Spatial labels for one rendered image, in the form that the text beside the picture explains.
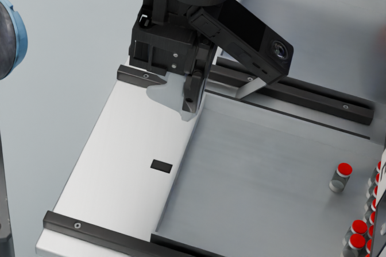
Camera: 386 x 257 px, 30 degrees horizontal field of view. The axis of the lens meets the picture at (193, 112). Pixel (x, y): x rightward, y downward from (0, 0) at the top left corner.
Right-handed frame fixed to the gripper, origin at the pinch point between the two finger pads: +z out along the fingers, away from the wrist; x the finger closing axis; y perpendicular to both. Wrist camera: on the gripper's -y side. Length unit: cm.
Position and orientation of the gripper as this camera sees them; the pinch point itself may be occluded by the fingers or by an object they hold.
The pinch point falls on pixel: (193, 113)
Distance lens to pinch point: 82.0
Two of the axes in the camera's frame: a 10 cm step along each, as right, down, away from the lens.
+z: -1.3, 6.4, 7.6
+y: -9.6, -2.7, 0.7
